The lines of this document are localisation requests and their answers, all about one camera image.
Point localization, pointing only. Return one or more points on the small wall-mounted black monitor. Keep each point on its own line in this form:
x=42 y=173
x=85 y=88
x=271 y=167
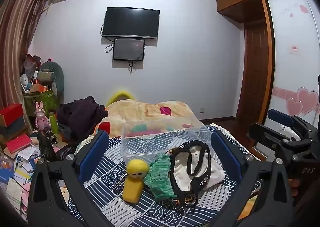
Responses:
x=128 y=49

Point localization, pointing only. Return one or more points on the small white fan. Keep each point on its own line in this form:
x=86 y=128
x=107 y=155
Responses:
x=24 y=82

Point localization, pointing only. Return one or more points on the pink rabbit figure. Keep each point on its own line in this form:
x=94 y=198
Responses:
x=42 y=118

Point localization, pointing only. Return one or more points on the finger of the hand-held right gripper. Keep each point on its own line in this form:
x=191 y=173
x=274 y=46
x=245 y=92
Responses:
x=262 y=133
x=278 y=115

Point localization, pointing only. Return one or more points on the red box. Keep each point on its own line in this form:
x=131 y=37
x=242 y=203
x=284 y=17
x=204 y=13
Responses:
x=11 y=114

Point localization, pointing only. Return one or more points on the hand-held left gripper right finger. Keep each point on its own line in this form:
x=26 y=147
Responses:
x=226 y=154

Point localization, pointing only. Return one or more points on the dark clothes pile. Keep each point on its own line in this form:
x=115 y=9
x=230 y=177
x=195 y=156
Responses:
x=80 y=114

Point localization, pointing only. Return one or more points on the beige floral blanket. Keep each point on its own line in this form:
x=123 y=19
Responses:
x=140 y=112

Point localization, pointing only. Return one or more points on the dark grey box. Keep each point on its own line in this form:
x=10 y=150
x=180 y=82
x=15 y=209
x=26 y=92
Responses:
x=12 y=128

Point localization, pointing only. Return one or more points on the white heart-print sliding door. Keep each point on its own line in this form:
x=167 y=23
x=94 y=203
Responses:
x=292 y=79

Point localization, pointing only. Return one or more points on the white paper label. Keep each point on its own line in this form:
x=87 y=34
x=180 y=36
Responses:
x=295 y=49

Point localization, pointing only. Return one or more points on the green fabric storage box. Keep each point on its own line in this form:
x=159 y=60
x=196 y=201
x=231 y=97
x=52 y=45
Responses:
x=41 y=100

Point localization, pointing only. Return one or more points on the green plush toy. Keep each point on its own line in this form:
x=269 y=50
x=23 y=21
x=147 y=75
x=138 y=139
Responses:
x=56 y=79

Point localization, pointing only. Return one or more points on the green knitted toy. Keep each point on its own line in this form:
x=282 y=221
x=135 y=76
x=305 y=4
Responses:
x=158 y=177

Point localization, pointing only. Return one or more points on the pile of scattered papers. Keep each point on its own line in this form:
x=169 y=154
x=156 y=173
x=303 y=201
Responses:
x=17 y=177

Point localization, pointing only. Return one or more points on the green bottle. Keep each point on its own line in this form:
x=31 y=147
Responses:
x=53 y=123

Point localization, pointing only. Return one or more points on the wall-mounted black television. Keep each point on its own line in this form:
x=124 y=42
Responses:
x=130 y=22

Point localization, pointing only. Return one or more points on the yellow felt doll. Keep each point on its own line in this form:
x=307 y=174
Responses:
x=133 y=182

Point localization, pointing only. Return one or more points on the brown wooden door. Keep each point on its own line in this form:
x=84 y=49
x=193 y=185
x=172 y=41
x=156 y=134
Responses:
x=252 y=77

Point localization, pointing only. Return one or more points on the yellow plush toy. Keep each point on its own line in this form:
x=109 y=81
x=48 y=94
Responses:
x=121 y=95

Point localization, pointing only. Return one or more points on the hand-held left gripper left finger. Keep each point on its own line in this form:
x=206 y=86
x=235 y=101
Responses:
x=93 y=153

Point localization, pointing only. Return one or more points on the blue patterned bedsheet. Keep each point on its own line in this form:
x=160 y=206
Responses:
x=110 y=192

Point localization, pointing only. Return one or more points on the clear plastic storage box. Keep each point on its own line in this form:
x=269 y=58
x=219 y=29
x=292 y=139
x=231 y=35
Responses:
x=160 y=137

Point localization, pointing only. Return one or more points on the red book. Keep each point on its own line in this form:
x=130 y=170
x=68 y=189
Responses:
x=18 y=143

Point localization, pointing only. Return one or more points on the striped brown curtain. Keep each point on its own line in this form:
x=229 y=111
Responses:
x=17 y=29

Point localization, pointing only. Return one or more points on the white wall socket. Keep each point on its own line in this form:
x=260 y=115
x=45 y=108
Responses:
x=202 y=109

